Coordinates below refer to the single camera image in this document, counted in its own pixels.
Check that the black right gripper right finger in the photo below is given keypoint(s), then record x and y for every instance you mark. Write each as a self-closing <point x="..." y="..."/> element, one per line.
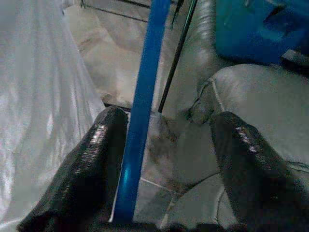
<point x="260" y="183"/>

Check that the green leather sofa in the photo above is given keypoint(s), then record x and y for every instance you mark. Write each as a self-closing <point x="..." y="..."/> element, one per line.
<point x="260" y="96"/>

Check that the black metal drying rack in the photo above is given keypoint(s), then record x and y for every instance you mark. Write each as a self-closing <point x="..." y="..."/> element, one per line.
<point x="178" y="53"/>

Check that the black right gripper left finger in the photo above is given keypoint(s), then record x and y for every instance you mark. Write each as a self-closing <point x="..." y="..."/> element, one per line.
<point x="87" y="169"/>

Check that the blue plastic hanger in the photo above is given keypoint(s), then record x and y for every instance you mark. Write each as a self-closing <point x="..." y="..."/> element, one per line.
<point x="142" y="96"/>

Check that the white hanging shirt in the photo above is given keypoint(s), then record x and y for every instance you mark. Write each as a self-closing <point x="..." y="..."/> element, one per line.
<point x="36" y="96"/>

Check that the blue bag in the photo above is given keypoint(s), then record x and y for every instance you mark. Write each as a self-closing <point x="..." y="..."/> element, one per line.
<point x="253" y="36"/>

